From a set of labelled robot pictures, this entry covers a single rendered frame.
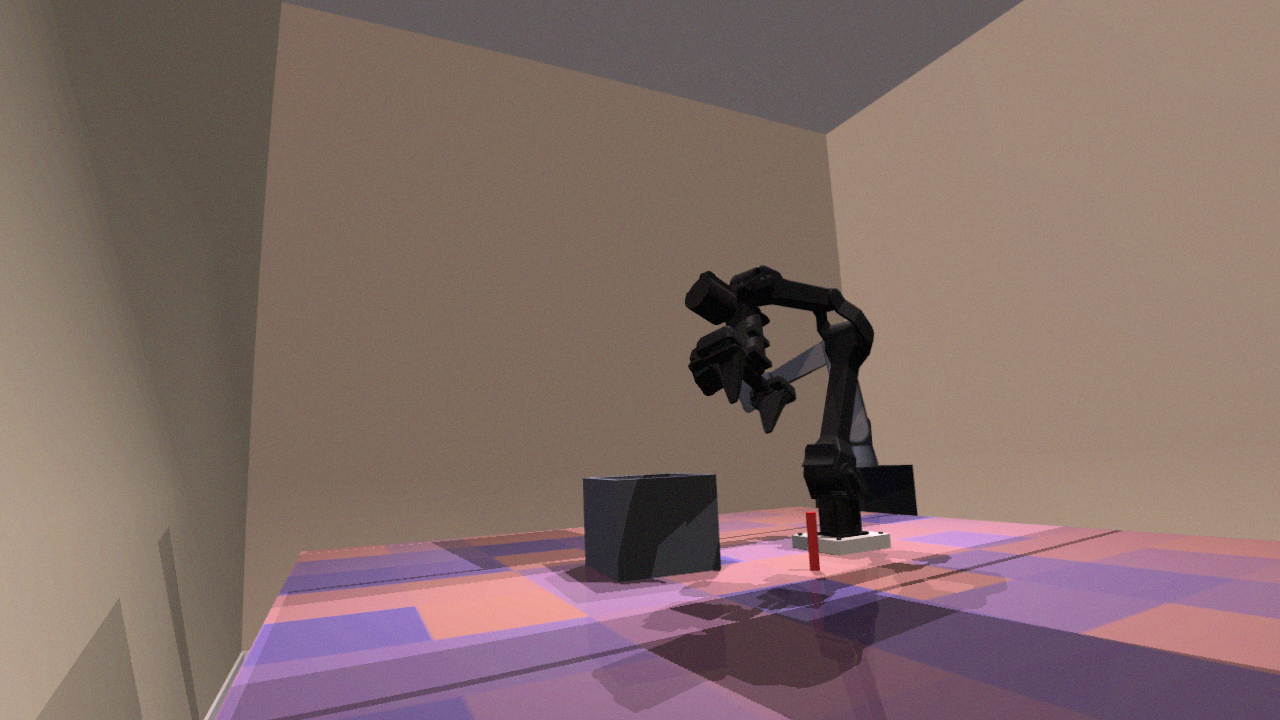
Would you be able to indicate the red peg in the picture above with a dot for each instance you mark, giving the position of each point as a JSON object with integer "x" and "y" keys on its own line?
{"x": 812, "y": 541}

